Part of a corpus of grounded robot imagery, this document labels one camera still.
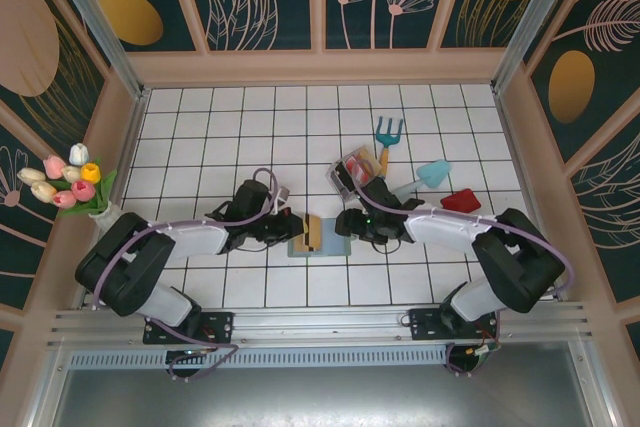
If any red toy shovel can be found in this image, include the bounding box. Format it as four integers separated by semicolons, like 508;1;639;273
439;187;483;214

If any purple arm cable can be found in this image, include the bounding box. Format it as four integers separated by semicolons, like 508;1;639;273
353;157;574;377
92;169;281;384

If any tulip bouquet in vase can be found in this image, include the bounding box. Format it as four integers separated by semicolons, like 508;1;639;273
59;169;119;218

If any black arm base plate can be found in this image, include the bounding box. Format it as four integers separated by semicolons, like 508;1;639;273
408;305;501;343
143;310;236;346

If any white flower vase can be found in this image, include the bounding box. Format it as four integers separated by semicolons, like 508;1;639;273
88;204;121;231

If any black credit card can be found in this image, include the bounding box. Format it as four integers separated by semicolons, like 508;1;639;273
333;165;354;194

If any mint green card holder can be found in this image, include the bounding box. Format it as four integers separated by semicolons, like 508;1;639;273
287;216;354;259

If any teal toy trowel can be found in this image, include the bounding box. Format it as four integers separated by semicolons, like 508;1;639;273
389;159;454;198

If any aluminium frame post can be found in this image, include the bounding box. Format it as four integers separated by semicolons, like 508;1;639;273
489;0;586;93
42;0;151;101

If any clear acrylic card box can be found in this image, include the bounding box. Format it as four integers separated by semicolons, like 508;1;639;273
324;146;377;204

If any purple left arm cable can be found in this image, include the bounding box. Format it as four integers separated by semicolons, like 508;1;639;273
92;169;281;384

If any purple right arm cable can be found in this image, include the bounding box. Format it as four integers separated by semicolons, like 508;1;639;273
353;157;574;377

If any aluminium side rail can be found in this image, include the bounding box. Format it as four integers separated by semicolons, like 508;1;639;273
107;89;151;211

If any blue toy garden fork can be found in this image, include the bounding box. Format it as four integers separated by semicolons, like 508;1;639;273
374;115;405;179

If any slotted grey cable duct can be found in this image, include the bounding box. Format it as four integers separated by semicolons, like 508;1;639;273
67;344;574;371

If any grey metal sheet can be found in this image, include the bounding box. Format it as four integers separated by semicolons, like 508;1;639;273
29;366;619;427

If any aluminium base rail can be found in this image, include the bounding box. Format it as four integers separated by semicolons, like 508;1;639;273
47;300;596;348

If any red credit card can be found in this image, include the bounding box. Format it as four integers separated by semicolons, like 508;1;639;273
343;154;375;184

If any yellow tulip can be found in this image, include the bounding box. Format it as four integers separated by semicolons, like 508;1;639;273
79;161;103;184

